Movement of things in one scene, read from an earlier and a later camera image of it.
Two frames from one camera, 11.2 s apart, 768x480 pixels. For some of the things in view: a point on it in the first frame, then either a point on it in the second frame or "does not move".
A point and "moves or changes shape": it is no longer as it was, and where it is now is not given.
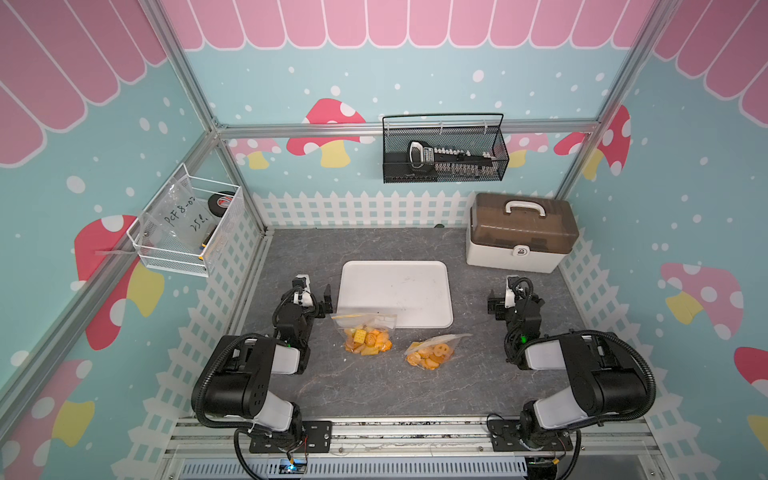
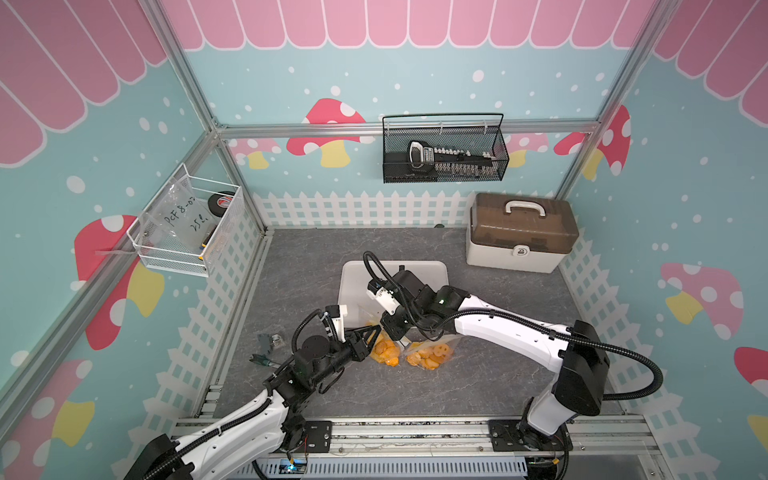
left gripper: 318,307 -> 358,347
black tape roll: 218,204 does not move
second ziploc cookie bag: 433,352 does not move
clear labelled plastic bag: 179,215 does not move
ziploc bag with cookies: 366,333 moves or changes shape
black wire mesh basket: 444,148 does not move
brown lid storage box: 526,232 does not move
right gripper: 501,309 -> 389,327
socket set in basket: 422,155 does not move
